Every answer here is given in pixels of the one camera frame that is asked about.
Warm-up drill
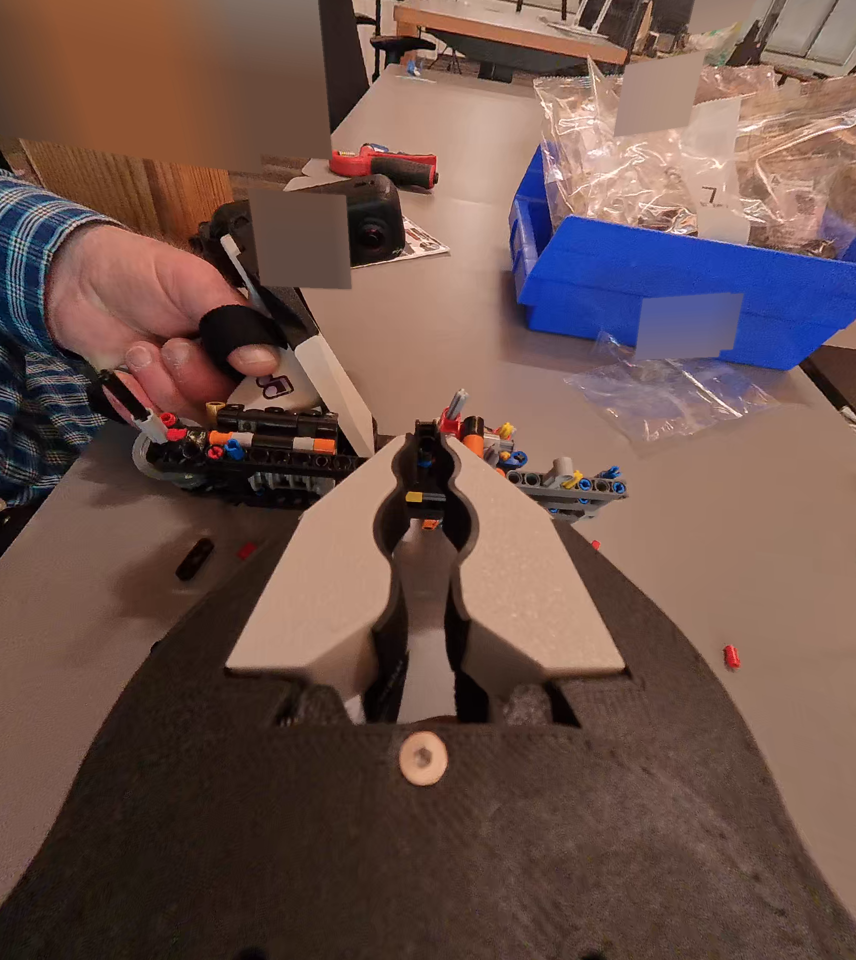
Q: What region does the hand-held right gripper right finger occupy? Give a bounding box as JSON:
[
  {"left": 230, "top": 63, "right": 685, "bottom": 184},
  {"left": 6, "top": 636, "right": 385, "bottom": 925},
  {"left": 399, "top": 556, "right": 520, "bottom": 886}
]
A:
[{"left": 445, "top": 435, "right": 628, "bottom": 708}]

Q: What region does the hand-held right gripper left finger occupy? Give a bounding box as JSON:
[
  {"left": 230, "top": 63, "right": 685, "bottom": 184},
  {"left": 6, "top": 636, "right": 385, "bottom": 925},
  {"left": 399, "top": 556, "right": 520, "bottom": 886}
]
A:
[{"left": 224, "top": 433, "right": 410, "bottom": 723}]

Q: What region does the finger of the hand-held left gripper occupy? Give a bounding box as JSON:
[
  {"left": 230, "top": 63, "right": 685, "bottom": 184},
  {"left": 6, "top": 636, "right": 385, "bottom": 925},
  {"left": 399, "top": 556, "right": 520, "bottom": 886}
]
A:
[
  {"left": 225, "top": 351, "right": 326, "bottom": 414},
  {"left": 289, "top": 332, "right": 378, "bottom": 460}
]

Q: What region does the multicoloured lego vehicle model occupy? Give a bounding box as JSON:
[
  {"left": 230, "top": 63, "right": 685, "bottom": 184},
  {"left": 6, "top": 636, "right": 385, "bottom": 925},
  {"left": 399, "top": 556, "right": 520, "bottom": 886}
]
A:
[{"left": 131, "top": 386, "right": 628, "bottom": 526}]

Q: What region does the person's left forearm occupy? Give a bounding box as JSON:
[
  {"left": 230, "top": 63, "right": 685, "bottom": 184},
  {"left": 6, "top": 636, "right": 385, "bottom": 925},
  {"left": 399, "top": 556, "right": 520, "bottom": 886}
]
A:
[{"left": 0, "top": 138, "right": 123, "bottom": 355}]

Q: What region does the black short lego beam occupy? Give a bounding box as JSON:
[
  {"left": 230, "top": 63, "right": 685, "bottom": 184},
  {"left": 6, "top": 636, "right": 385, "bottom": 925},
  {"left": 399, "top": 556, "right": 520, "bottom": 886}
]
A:
[{"left": 175, "top": 537, "right": 215, "bottom": 581}]

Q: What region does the person's left hand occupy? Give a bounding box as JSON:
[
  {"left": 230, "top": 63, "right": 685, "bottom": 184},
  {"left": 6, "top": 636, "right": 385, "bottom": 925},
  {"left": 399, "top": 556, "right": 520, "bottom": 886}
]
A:
[{"left": 45, "top": 225, "right": 290, "bottom": 421}]

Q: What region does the red black power tool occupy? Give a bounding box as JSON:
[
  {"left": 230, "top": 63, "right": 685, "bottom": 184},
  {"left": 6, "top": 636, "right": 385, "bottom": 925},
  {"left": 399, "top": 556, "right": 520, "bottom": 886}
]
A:
[{"left": 329, "top": 142, "right": 440, "bottom": 190}]

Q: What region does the black office chair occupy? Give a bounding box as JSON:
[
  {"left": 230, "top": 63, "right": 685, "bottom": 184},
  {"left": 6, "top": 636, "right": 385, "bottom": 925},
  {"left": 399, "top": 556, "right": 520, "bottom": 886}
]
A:
[{"left": 319, "top": 0, "right": 438, "bottom": 132}]

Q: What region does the wooden work table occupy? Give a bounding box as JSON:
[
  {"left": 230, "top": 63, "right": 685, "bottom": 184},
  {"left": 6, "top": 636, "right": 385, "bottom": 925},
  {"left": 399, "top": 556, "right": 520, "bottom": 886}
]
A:
[{"left": 392, "top": 0, "right": 632, "bottom": 84}]

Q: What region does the flat clear plastic bag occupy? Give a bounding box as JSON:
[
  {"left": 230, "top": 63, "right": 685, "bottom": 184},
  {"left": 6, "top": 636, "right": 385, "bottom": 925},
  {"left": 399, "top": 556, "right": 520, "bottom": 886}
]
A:
[{"left": 564, "top": 330, "right": 782, "bottom": 444}]

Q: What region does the blue plastic bin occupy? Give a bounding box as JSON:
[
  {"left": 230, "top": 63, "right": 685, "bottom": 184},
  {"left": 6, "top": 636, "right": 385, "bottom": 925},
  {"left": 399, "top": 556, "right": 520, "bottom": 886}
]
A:
[{"left": 509, "top": 146, "right": 856, "bottom": 372}]

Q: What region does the pile of clear plastic bags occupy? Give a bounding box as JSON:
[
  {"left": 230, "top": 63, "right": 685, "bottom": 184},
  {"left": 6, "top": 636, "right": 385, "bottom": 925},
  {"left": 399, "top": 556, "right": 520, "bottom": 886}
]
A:
[{"left": 533, "top": 56, "right": 856, "bottom": 260}]

